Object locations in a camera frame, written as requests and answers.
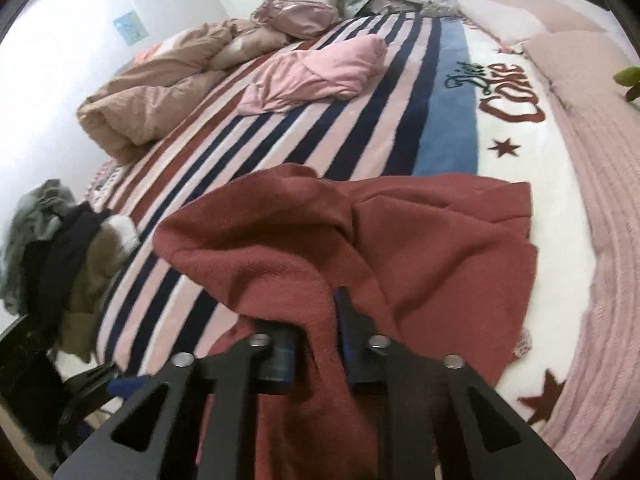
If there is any pale blue wall poster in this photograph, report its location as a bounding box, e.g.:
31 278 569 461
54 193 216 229
112 10 151 47

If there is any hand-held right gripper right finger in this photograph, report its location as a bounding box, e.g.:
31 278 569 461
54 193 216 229
332 286 576 480

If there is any small dusty pink pillow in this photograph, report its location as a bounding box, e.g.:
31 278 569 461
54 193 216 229
480 0 608 36

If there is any black furniture piece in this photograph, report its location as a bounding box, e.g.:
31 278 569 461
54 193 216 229
0 312 67 443

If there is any pale grey-blue cloth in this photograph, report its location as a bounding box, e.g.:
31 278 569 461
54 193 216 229
0 179 76 316

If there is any white pillow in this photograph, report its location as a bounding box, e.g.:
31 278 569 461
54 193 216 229
455 0 546 47

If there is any beige duvet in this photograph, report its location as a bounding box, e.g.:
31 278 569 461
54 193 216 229
76 19 301 166

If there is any large dusty pink pillow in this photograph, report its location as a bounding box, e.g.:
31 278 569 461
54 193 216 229
522 30 640 117

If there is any brown fleece cloth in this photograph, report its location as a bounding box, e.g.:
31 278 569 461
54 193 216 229
60 214 142 363

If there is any red long-sleeved garment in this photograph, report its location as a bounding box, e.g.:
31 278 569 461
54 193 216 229
152 162 538 480

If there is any dark cloth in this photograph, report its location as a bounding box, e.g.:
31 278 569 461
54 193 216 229
22 205 108 333

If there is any green avocado plush toy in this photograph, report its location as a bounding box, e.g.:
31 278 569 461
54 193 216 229
614 66 640 102

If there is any striped plush blanket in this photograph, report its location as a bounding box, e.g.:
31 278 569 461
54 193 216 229
90 7 601 426

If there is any pink ribbed bedsheet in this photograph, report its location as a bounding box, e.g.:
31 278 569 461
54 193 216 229
542 100 640 477

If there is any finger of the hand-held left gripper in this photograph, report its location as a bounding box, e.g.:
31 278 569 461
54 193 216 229
106 374 152 402

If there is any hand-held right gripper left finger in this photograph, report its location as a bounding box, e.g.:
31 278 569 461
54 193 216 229
52 320 301 480

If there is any pink garment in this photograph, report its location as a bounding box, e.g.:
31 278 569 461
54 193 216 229
236 35 388 116

